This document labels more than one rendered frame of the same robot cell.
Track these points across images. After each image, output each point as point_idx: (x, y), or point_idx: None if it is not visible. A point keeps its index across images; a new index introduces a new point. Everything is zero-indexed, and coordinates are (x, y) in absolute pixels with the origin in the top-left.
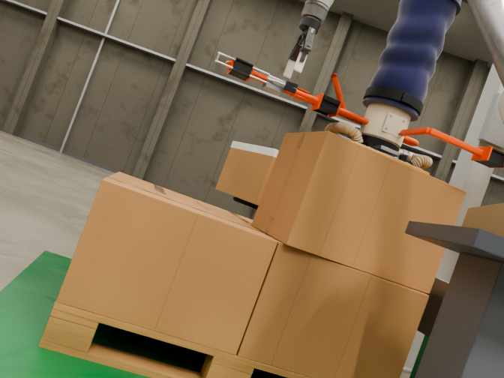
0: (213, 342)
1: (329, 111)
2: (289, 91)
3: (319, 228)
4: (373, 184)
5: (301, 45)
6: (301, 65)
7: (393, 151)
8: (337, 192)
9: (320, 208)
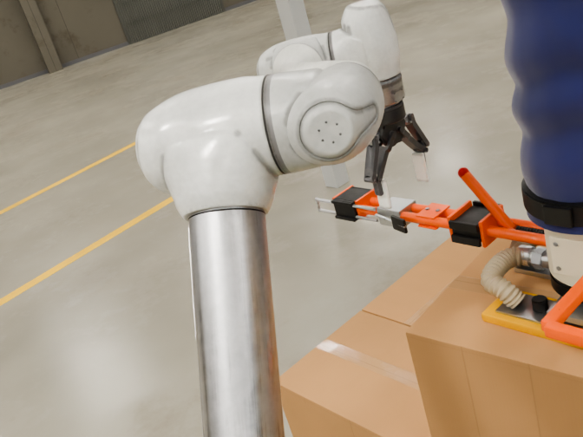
0: None
1: (468, 244)
2: (399, 231)
3: None
4: (519, 404)
5: (403, 136)
6: (384, 198)
7: (574, 321)
8: (468, 414)
9: (457, 435)
